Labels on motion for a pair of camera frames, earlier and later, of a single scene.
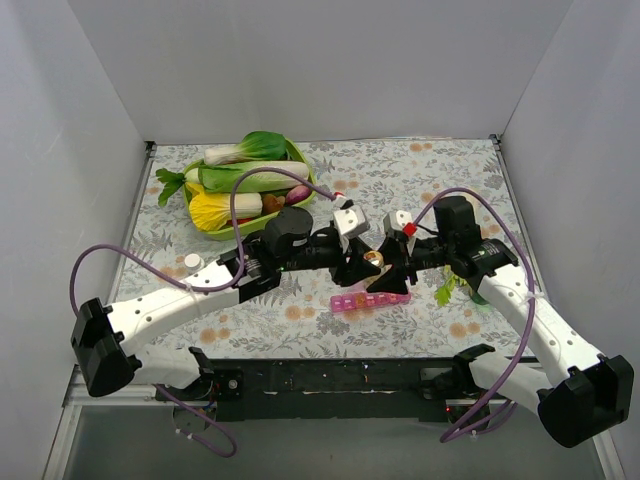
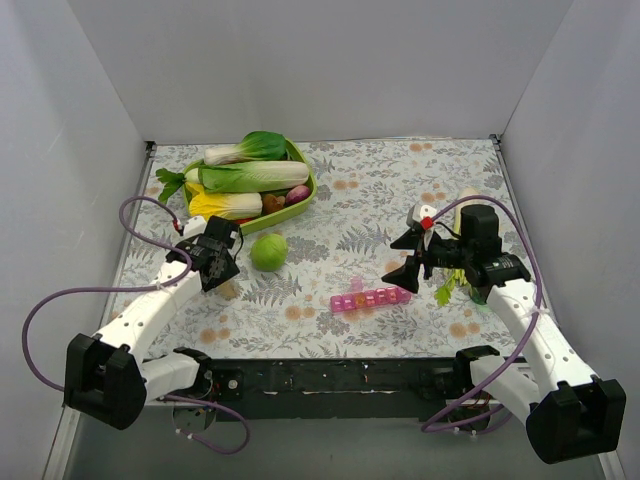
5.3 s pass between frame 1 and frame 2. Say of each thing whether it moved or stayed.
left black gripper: moved
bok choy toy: stayed
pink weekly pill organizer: stayed
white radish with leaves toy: stayed
